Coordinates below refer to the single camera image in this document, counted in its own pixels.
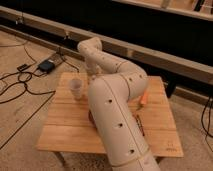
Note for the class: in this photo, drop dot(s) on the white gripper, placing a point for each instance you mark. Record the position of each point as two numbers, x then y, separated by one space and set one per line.
92 74

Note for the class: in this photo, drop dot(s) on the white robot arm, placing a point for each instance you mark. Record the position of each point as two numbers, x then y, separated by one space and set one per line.
108 97

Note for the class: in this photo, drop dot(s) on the translucent plastic cup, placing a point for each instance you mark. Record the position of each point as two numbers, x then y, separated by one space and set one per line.
76 88

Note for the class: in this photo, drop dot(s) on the purple bowl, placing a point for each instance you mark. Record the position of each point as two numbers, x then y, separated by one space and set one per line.
91 119

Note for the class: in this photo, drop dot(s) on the orange marker pen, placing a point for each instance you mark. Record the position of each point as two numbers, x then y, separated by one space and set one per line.
143 100

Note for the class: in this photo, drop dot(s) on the black power adapter box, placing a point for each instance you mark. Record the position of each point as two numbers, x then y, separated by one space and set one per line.
46 66

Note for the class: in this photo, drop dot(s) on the wooden table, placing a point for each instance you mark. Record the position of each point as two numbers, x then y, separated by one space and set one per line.
68 128

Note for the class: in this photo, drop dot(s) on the small black plug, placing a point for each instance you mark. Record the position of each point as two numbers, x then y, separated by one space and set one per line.
22 67

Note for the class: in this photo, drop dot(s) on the metal table leg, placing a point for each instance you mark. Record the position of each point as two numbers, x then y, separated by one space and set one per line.
60 157

